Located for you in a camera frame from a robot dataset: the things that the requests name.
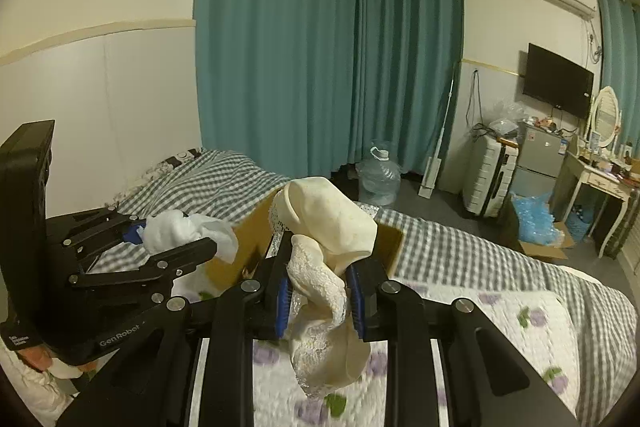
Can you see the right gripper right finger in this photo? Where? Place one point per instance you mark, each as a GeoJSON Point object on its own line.
{"type": "Point", "coordinates": [453, 351]}

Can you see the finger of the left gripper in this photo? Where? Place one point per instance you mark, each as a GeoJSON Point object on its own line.
{"type": "Point", "coordinates": [91, 232]}
{"type": "Point", "coordinates": [155, 276]}

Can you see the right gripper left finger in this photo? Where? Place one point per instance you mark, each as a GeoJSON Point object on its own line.
{"type": "Point", "coordinates": [190, 364]}

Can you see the white cotton fluff ball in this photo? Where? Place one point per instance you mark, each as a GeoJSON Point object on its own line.
{"type": "Point", "coordinates": [172, 229]}

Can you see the cream lace cloth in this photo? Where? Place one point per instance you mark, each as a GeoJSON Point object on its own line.
{"type": "Point", "coordinates": [326, 352]}

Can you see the operator hand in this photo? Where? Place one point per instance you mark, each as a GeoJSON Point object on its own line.
{"type": "Point", "coordinates": [42, 359]}

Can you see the grey checkered bedsheet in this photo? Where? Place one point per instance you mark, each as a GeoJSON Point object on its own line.
{"type": "Point", "coordinates": [228, 186]}

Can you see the brown floor cardboard box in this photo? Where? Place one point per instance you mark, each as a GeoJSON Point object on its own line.
{"type": "Point", "coordinates": [508, 236]}

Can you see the blue plastic bag pile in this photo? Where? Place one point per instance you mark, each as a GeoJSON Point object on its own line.
{"type": "Point", "coordinates": [535, 221]}

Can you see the white suitcase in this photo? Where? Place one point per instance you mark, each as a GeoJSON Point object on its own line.
{"type": "Point", "coordinates": [489, 176]}

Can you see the white dressing table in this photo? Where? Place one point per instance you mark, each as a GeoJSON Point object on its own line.
{"type": "Point", "coordinates": [617, 202]}

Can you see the grey mini fridge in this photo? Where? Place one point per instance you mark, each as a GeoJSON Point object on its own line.
{"type": "Point", "coordinates": [540, 158]}

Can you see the clear water jug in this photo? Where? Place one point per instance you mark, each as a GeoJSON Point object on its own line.
{"type": "Point", "coordinates": [379, 176]}

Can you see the white oval vanity mirror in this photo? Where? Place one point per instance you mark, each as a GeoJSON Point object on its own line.
{"type": "Point", "coordinates": [604, 119]}

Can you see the teal window curtain right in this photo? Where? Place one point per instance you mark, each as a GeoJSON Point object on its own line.
{"type": "Point", "coordinates": [620, 68]}

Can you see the black wall television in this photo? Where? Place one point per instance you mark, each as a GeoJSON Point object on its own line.
{"type": "Point", "coordinates": [561, 83]}

